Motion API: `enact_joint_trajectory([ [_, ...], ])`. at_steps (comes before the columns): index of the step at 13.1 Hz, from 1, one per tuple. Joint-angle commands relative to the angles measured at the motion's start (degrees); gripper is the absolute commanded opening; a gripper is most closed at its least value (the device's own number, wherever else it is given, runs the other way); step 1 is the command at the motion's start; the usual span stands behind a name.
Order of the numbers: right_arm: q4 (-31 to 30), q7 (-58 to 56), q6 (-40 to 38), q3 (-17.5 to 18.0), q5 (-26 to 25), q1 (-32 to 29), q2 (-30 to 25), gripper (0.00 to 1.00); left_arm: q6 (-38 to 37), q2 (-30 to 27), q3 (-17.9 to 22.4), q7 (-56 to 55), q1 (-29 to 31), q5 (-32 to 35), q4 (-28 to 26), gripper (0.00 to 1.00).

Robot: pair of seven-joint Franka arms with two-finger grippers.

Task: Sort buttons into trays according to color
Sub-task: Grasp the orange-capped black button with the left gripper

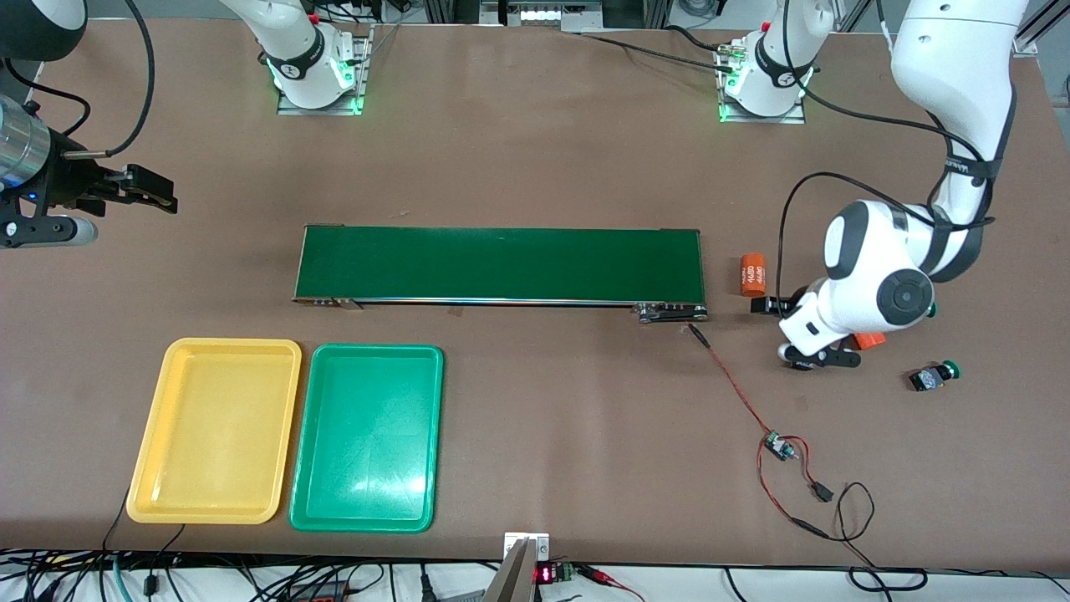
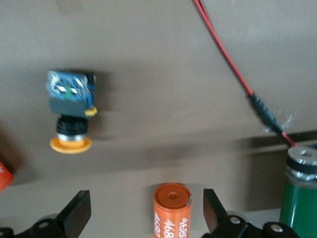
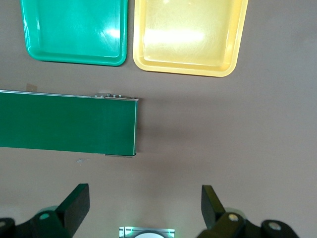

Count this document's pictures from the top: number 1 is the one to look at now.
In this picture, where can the aluminium profile post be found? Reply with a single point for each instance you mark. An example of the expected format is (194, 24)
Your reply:
(1026, 43)

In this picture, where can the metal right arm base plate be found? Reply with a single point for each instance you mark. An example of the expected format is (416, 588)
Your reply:
(322, 110)

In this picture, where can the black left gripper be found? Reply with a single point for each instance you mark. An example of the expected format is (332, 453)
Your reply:
(767, 305)

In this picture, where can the red digit display module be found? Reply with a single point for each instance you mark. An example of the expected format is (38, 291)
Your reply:
(547, 573)

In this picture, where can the small motor controller board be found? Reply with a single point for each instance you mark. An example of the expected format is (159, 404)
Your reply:
(779, 446)

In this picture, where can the aluminium frame rack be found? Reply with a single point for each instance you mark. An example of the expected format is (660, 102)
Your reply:
(660, 12)

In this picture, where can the green plastic tray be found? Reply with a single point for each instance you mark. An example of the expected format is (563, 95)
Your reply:
(368, 439)

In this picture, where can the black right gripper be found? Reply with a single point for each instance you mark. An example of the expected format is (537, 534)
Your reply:
(67, 182)

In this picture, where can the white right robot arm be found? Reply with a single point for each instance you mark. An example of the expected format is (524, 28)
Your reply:
(301, 79)

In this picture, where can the lit control box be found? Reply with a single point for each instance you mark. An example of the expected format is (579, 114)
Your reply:
(539, 15)

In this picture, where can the yellow plastic tray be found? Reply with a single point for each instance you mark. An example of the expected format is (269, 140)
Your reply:
(213, 431)

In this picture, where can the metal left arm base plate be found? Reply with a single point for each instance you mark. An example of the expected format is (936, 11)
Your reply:
(765, 119)

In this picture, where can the metal bracket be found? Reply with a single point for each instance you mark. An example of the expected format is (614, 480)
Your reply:
(527, 545)

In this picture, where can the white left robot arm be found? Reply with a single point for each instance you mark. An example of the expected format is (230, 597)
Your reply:
(953, 67)

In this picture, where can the red clip lead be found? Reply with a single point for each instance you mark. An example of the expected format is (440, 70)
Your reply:
(598, 573)

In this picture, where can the green conveyor belt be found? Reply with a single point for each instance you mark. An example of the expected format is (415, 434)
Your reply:
(501, 263)

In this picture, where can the orange cylinder printed 4680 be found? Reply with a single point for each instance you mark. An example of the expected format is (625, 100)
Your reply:
(753, 274)
(869, 341)

